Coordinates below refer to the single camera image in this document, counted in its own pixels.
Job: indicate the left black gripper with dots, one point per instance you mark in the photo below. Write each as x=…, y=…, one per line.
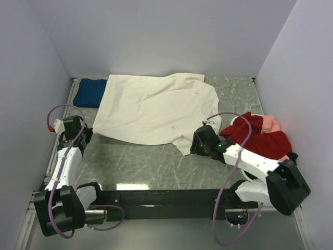
x=88, y=134

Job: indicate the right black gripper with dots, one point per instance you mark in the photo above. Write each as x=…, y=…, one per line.
x=194, y=147

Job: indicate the white t shirt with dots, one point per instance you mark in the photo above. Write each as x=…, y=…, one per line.
x=156, y=110

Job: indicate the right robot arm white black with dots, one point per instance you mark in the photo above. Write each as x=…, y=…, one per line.
x=280, y=184

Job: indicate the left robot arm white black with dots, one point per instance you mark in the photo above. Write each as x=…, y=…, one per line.
x=60, y=207

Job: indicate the folded blue t shirt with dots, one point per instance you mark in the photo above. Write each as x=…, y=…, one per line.
x=90, y=93

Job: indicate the pink t shirt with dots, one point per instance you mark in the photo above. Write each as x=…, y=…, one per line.
x=270, y=124

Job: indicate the red t shirt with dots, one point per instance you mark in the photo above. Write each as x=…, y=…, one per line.
x=270, y=145

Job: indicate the black t shirt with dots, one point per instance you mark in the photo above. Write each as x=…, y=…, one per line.
x=293, y=157

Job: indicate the black base crossbar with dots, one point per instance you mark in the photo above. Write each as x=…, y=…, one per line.
x=166, y=204

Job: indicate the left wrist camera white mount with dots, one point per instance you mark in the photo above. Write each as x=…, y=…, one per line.
x=58, y=127

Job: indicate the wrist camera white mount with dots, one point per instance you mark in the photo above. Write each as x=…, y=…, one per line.
x=58, y=127
x=209, y=122

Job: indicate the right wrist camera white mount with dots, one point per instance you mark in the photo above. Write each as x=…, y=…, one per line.
x=209, y=122

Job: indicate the aluminium frame rail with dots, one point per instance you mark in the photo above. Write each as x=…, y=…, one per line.
x=31, y=213

